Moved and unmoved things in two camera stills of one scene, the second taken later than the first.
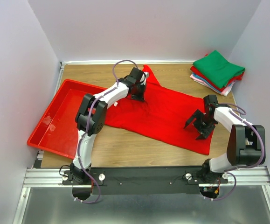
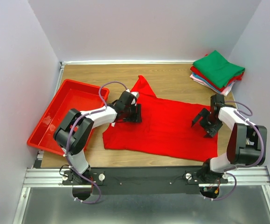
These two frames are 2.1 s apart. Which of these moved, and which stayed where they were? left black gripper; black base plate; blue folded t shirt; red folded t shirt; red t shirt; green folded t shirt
Moved: left black gripper; red t shirt
Stayed: red folded t shirt; black base plate; blue folded t shirt; green folded t shirt
